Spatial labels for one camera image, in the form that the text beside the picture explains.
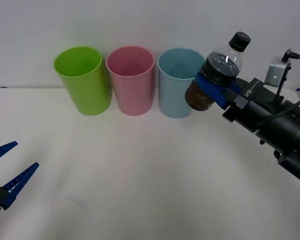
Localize plastic bottle with dark drink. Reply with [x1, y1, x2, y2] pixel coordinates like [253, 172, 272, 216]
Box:
[184, 31, 252, 111]

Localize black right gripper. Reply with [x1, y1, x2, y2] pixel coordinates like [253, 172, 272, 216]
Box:
[195, 72, 283, 135]

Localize green plastic bin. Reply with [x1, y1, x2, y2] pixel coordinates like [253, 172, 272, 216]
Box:
[53, 46, 113, 117]

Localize pink plastic bin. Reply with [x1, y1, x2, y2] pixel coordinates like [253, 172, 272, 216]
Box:
[105, 45, 156, 117]

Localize pale blue plastic bin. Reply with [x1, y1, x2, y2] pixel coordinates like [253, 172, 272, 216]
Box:
[157, 47, 206, 119]

